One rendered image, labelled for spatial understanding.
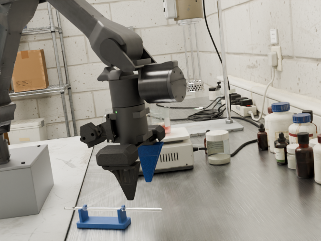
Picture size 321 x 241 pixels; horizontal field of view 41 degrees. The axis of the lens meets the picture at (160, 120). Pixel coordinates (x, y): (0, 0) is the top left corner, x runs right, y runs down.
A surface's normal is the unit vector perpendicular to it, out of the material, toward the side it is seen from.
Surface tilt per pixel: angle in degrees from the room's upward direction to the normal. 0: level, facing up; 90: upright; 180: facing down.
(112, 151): 45
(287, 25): 90
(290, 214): 0
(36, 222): 0
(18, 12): 129
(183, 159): 90
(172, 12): 90
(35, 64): 91
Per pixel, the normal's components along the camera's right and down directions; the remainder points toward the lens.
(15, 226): -0.11, -0.98
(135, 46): 0.87, -0.06
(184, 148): 0.05, 0.17
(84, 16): -0.47, 0.20
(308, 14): -0.99, 0.12
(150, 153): -0.32, 0.07
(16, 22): 0.75, 0.61
